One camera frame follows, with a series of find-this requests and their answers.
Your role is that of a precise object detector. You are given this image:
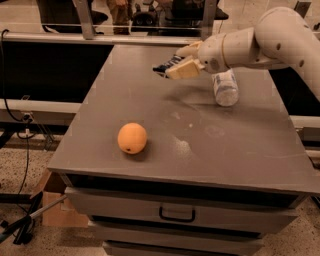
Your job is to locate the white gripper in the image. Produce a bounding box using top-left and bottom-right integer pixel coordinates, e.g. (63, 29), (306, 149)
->
(165, 33), (228, 80)

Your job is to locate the dark blue rxbar wrapper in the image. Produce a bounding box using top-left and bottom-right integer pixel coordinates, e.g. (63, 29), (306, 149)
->
(153, 55), (183, 78)

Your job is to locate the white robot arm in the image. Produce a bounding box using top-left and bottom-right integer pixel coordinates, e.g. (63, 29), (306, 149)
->
(165, 7), (320, 100)

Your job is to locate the orange fruit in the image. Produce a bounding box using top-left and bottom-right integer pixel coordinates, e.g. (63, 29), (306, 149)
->
(117, 123), (147, 154)

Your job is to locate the grey top drawer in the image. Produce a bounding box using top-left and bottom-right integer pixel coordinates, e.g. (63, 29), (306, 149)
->
(65, 187), (297, 233)

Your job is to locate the grey drawer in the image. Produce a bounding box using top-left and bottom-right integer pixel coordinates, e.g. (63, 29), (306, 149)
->
(65, 187), (297, 233)
(89, 221), (263, 256)

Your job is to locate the grey middle drawer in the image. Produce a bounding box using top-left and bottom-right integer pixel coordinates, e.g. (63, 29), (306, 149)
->
(89, 221), (263, 256)

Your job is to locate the cardboard box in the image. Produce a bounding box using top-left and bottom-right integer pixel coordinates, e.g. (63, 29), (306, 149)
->
(30, 169), (89, 228)

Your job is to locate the black tripod stand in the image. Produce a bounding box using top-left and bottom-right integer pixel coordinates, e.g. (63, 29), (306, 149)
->
(0, 192), (67, 245)

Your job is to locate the metal railing frame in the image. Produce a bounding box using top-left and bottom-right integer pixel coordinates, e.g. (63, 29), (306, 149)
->
(0, 0), (320, 48)

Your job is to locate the black drawer handle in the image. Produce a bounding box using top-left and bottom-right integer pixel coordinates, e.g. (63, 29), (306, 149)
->
(158, 206), (196, 223)

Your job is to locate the black cable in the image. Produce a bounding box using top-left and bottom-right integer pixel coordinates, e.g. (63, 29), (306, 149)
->
(0, 29), (36, 214)

